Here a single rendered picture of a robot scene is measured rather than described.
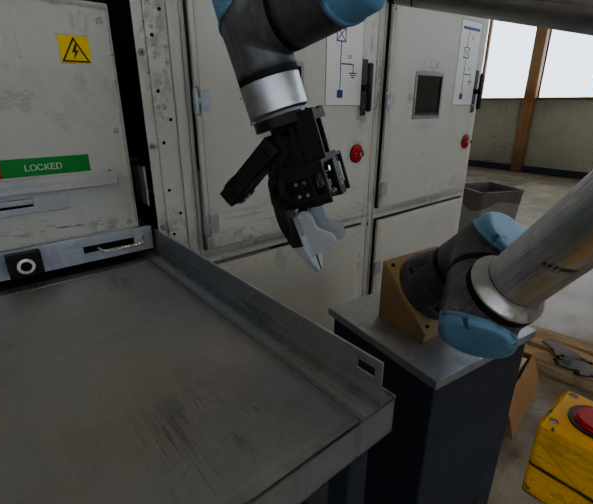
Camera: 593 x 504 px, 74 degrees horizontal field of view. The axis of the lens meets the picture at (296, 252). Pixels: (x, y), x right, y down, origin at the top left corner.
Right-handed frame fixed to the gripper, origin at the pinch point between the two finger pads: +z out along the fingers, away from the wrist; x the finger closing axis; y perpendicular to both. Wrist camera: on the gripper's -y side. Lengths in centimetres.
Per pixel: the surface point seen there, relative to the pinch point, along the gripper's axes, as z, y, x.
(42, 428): 5.2, -25.5, -28.6
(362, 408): 16.2, 6.1, -10.2
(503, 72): 0, 36, 850
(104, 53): -44, -43, 21
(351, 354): 10.7, 5.1, -6.7
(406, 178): 12, -9, 107
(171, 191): -14, -45, 25
